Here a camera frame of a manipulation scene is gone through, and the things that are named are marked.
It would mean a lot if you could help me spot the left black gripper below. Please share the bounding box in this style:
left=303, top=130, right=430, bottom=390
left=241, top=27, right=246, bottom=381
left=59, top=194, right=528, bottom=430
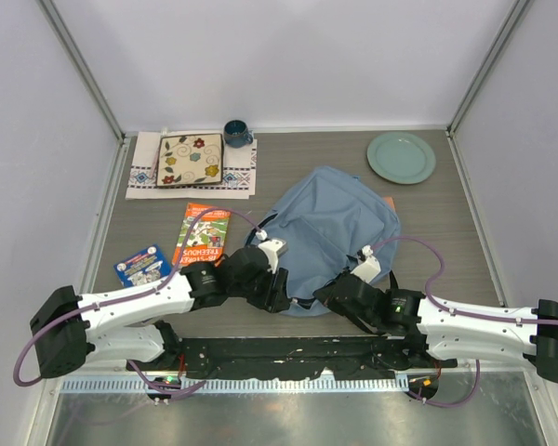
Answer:
left=230, top=264, right=290, bottom=313

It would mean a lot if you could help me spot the blue fabric backpack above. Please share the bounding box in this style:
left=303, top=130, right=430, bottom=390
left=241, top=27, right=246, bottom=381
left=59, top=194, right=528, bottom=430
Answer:
left=259, top=166, right=402, bottom=318

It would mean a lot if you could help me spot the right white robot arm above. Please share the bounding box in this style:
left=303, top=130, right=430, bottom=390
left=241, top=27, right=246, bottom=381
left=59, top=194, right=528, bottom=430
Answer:
left=313, top=271, right=558, bottom=384

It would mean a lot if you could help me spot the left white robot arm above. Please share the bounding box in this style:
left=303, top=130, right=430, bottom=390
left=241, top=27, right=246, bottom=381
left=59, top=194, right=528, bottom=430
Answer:
left=30, top=239, right=290, bottom=379

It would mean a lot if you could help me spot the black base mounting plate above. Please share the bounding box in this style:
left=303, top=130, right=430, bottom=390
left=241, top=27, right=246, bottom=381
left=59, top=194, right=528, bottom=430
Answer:
left=126, top=334, right=459, bottom=381

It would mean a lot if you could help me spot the orange treehouse book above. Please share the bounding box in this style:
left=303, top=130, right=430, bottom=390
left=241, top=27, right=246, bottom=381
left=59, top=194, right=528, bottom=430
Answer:
left=172, top=203, right=231, bottom=267

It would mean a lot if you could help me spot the blue cartoon book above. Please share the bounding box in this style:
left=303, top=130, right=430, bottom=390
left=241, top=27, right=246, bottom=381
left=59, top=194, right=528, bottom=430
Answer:
left=113, top=244, right=172, bottom=287

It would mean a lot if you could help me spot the white patterned cloth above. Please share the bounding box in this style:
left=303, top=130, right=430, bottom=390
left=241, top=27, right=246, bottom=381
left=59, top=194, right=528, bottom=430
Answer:
left=126, top=132, right=258, bottom=200

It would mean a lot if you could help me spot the teal round plate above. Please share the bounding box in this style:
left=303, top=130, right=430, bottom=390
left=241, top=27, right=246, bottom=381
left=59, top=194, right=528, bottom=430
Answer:
left=366, top=131, right=436, bottom=185

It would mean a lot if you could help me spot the floral square tile plate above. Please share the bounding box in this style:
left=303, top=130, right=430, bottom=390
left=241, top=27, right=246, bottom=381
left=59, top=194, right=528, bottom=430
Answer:
left=155, top=134, right=223, bottom=189

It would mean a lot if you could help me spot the dark blue ceramic mug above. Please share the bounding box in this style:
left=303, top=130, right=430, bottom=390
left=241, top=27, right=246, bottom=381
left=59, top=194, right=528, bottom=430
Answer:
left=223, top=120, right=254, bottom=149

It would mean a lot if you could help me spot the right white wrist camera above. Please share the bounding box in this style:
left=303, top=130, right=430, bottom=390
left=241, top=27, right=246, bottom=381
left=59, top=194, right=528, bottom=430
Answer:
left=352, top=245, right=381, bottom=284

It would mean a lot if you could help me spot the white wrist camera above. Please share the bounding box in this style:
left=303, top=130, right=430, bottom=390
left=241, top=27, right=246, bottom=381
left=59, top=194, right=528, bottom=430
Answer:
left=352, top=245, right=381, bottom=284
left=255, top=230, right=287, bottom=273

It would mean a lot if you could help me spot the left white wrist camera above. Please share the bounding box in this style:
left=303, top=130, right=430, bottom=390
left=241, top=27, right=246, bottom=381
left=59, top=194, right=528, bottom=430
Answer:
left=255, top=230, right=287, bottom=273

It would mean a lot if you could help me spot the white slotted cable duct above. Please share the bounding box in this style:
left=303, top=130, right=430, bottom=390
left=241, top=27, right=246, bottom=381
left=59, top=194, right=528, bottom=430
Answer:
left=60, top=374, right=408, bottom=395

